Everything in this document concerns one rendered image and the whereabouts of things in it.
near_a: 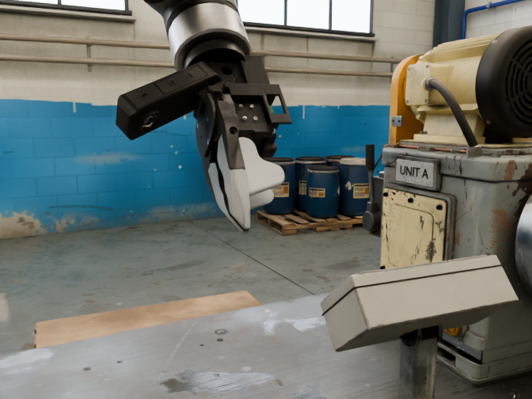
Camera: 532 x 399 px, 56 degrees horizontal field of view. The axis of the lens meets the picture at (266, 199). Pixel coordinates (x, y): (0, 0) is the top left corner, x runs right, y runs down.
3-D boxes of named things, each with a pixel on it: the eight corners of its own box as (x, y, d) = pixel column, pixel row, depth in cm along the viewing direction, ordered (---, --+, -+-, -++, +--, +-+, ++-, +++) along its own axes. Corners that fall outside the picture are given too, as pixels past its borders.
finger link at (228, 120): (250, 159, 45) (229, 86, 49) (233, 160, 45) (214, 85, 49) (237, 187, 49) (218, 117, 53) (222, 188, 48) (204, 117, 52)
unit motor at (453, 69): (438, 233, 118) (448, 49, 111) (567, 273, 88) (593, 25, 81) (344, 244, 109) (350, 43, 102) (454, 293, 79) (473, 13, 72)
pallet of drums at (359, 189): (344, 213, 629) (346, 154, 616) (381, 226, 556) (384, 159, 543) (256, 221, 584) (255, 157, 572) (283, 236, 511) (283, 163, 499)
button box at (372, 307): (474, 324, 53) (453, 278, 55) (522, 301, 47) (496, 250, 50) (333, 353, 46) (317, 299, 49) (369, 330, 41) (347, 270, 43)
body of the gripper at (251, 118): (294, 125, 50) (265, 40, 55) (212, 126, 47) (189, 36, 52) (271, 169, 56) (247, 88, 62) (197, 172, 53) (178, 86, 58)
